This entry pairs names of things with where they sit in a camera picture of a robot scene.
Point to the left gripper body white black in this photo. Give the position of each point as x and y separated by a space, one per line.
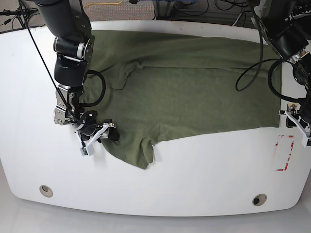
293 112

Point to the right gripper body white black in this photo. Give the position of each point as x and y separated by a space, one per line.
88 135

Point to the olive green T-shirt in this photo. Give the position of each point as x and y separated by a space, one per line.
162 86

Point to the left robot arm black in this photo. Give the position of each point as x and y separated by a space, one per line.
286 26

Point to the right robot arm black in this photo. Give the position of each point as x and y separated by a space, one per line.
73 45

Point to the red tape rectangle marking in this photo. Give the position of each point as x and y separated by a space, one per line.
282 152

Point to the black tripod stand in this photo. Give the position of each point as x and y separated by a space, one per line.
22 14

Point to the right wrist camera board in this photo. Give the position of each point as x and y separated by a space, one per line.
84 152

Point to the left table cable grommet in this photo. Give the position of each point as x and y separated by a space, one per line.
46 191

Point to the table cable grommet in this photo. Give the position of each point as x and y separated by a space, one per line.
46 191
259 200

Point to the right table cable grommet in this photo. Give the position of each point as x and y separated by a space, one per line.
259 200

